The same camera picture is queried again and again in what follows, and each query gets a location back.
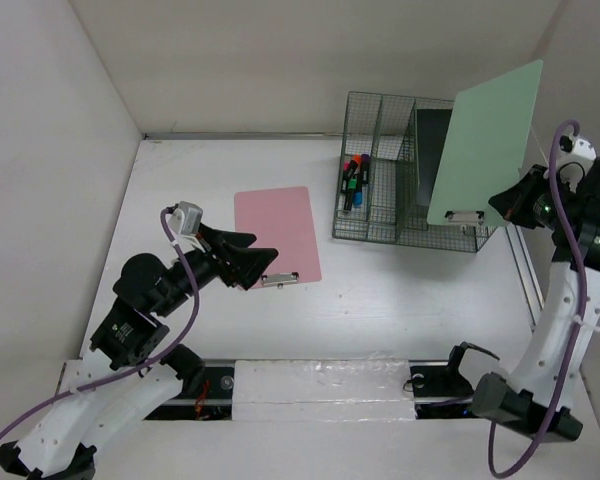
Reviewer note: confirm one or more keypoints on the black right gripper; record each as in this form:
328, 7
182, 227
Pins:
514, 201

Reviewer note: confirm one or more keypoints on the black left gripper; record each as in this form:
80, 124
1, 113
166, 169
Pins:
238, 263

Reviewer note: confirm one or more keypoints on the pink clipboard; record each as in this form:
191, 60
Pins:
281, 218

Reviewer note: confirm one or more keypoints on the green clipboard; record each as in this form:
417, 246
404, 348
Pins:
484, 148

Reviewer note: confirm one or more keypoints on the black clipboard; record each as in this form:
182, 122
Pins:
431, 131

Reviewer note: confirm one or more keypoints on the green capped black highlighter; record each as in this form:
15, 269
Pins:
348, 202

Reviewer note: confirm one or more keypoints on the orange capped black highlighter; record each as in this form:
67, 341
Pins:
352, 167

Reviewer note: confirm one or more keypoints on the purple capped black highlighter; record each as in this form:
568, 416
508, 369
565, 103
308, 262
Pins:
365, 168

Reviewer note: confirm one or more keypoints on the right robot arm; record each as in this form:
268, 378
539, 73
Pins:
543, 380

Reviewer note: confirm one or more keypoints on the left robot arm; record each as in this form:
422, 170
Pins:
126, 375

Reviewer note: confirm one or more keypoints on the pink capped black highlighter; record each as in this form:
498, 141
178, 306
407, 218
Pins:
343, 185

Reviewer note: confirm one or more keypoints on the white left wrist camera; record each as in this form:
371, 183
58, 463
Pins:
184, 222

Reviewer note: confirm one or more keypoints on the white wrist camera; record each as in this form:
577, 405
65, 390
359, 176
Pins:
184, 222
578, 154

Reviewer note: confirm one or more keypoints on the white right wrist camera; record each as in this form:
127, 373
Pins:
578, 154

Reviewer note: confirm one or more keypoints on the green wire mesh organizer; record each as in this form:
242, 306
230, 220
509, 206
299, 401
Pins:
384, 126

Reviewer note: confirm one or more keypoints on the black mounting rail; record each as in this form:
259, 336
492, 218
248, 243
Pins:
360, 390

